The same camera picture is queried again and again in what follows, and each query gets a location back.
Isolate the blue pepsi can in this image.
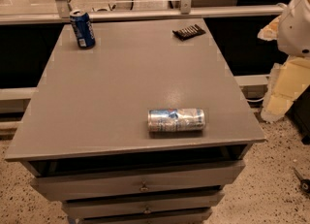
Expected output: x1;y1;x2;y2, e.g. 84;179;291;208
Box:
70;10;96;48

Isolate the silver redbull can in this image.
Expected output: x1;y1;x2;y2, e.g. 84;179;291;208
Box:
148;109;206;132

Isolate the bottom grey drawer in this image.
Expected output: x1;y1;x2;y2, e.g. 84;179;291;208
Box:
78;208;212;224

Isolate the black tool on floor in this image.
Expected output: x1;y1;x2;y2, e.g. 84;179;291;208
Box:
294;168;310;193

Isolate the grey drawer cabinet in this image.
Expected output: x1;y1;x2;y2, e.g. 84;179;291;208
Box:
4;17;267;224

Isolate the metal railing frame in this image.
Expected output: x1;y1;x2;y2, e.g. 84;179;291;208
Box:
0;0;310;26

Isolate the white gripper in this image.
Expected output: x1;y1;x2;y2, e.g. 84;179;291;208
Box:
258;0;310;122

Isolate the grey drawer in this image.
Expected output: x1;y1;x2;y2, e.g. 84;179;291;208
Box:
62;188;224;219
31;160;245;201
78;208;212;224

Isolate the middle grey drawer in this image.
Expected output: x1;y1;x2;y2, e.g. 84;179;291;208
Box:
62;188;224;219

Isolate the top grey drawer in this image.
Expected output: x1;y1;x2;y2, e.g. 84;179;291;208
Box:
31;160;245;201

